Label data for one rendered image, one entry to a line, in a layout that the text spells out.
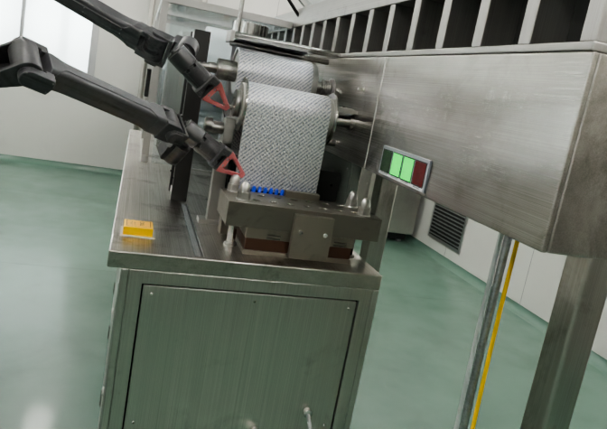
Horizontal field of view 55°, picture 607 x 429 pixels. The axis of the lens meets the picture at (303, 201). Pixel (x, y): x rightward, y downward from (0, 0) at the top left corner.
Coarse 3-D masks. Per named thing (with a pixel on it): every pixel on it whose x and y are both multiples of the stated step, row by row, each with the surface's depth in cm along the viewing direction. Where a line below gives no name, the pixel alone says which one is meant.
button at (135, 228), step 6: (126, 222) 144; (132, 222) 145; (138, 222) 146; (144, 222) 147; (150, 222) 148; (126, 228) 141; (132, 228) 142; (138, 228) 142; (144, 228) 142; (150, 228) 143; (126, 234) 141; (132, 234) 142; (138, 234) 142; (144, 234) 143; (150, 234) 143
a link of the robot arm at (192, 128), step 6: (186, 126) 150; (192, 126) 151; (198, 126) 152; (192, 132) 151; (198, 132) 151; (204, 132) 153; (192, 138) 151; (198, 138) 151; (186, 144) 155; (192, 144) 152; (198, 144) 153
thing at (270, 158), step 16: (256, 128) 157; (240, 144) 157; (256, 144) 158; (272, 144) 159; (288, 144) 161; (304, 144) 162; (320, 144) 163; (240, 160) 158; (256, 160) 159; (272, 160) 160; (288, 160) 162; (304, 160) 163; (320, 160) 164; (256, 176) 160; (272, 176) 161; (288, 176) 163; (304, 176) 164
